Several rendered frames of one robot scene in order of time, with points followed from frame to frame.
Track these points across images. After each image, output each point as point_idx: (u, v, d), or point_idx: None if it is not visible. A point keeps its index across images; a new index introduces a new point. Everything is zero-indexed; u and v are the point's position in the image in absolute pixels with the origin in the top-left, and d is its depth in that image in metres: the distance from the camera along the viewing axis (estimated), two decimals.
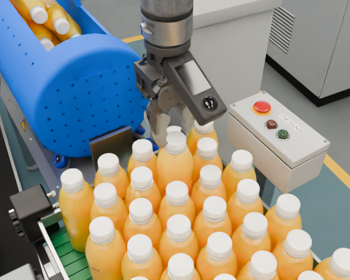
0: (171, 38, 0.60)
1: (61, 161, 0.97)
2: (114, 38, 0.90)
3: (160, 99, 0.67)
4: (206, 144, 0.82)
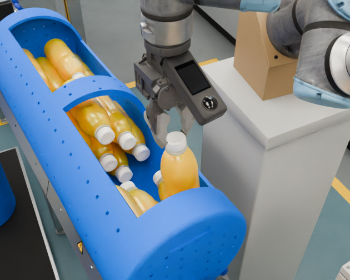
0: (171, 38, 0.60)
1: None
2: (209, 191, 0.77)
3: (160, 99, 0.67)
4: None
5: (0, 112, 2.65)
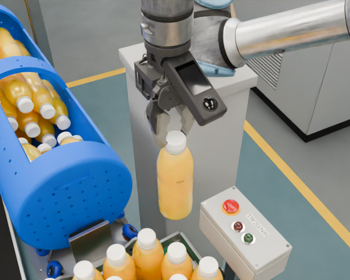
0: (171, 38, 0.60)
1: (42, 253, 1.03)
2: (93, 144, 0.96)
3: (160, 99, 0.67)
4: (176, 249, 0.88)
5: None
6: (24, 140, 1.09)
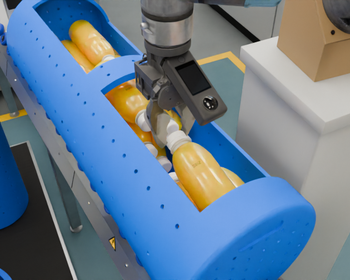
0: (171, 38, 0.60)
1: None
2: (278, 181, 0.67)
3: (160, 99, 0.67)
4: None
5: (9, 105, 2.55)
6: None
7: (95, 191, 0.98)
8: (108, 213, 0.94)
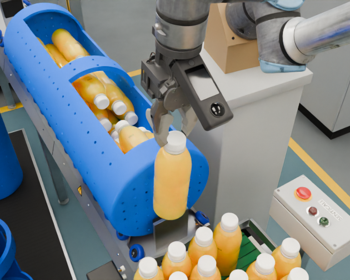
0: (184, 41, 0.59)
1: (121, 239, 1.12)
2: None
3: (166, 100, 0.67)
4: (174, 137, 0.76)
5: (7, 99, 2.92)
6: None
7: (66, 153, 1.35)
8: (74, 167, 1.31)
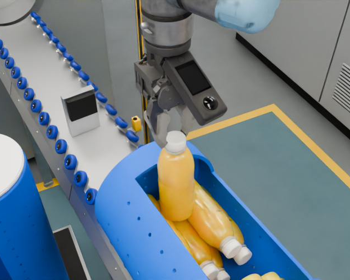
0: (171, 38, 0.60)
1: None
2: None
3: (160, 99, 0.67)
4: (174, 137, 0.76)
5: (44, 176, 2.34)
6: None
7: None
8: None
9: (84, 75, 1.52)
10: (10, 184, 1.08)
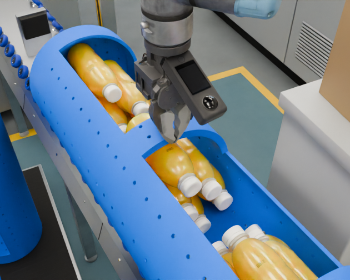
0: (171, 38, 0.60)
1: None
2: (349, 272, 0.60)
3: (160, 99, 0.67)
4: (114, 95, 0.98)
5: (19, 125, 2.49)
6: None
7: (128, 251, 0.92)
8: (143, 278, 0.87)
9: None
10: None
